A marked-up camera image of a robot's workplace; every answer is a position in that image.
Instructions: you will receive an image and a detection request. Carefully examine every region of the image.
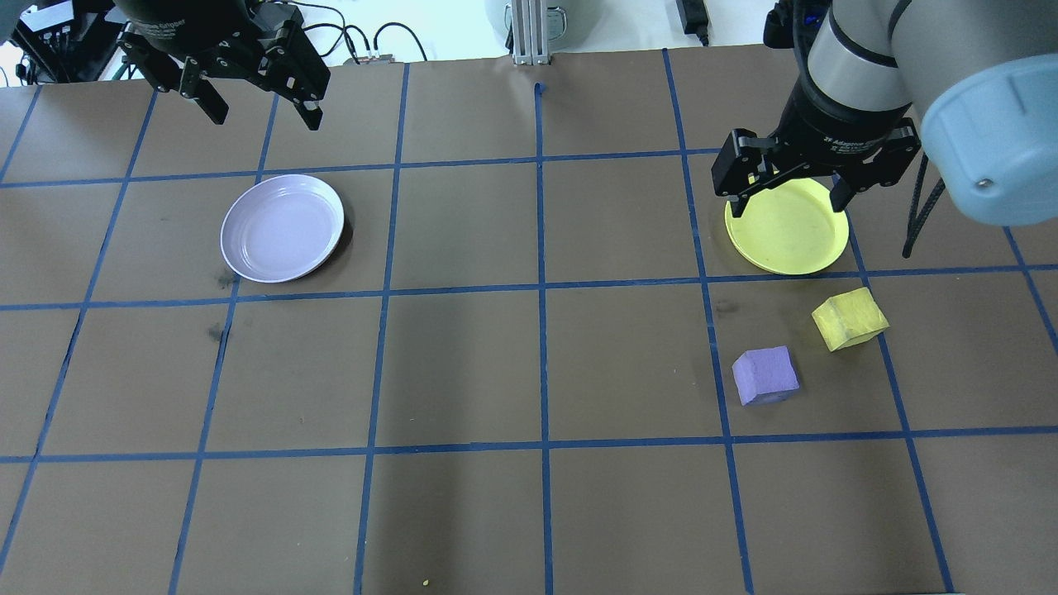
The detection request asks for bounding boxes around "yellow foam block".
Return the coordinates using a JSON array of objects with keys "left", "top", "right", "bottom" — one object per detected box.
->
[{"left": 811, "top": 287, "right": 891, "bottom": 353}]

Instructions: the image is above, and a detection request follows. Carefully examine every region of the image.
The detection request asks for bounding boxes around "purple foam block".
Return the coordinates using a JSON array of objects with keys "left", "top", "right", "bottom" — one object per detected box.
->
[{"left": 732, "top": 345, "right": 801, "bottom": 407}]

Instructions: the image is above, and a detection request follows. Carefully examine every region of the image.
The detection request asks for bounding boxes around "round yellow plate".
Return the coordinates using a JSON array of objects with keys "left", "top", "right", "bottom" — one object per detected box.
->
[{"left": 725, "top": 178, "right": 851, "bottom": 276}]

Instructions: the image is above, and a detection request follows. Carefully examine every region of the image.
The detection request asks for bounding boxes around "black electronics box with ports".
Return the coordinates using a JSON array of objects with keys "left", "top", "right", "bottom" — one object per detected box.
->
[{"left": 15, "top": 0, "right": 117, "bottom": 83}]

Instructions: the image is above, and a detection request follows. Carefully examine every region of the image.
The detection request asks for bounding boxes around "slim black power adapter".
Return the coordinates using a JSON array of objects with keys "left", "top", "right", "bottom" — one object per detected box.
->
[{"left": 676, "top": 0, "right": 712, "bottom": 47}]

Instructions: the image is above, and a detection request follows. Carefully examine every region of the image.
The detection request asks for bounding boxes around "round purple plate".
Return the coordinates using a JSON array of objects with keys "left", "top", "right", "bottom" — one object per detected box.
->
[{"left": 220, "top": 174, "right": 346, "bottom": 284}]

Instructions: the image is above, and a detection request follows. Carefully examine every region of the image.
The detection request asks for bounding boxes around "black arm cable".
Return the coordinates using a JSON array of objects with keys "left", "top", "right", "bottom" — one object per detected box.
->
[{"left": 903, "top": 161, "right": 947, "bottom": 259}]

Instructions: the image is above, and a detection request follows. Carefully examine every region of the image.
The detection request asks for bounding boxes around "black arched bench cable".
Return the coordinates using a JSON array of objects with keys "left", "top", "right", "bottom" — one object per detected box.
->
[{"left": 372, "top": 22, "right": 428, "bottom": 63}]

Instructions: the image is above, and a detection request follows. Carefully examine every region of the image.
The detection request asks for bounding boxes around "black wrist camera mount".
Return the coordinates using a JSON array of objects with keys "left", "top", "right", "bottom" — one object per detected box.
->
[{"left": 762, "top": 0, "right": 832, "bottom": 50}]

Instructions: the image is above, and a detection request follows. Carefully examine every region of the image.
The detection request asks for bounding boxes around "aluminium camera stand post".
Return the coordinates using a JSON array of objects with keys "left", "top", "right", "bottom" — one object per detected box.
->
[{"left": 511, "top": 0, "right": 553, "bottom": 66}]

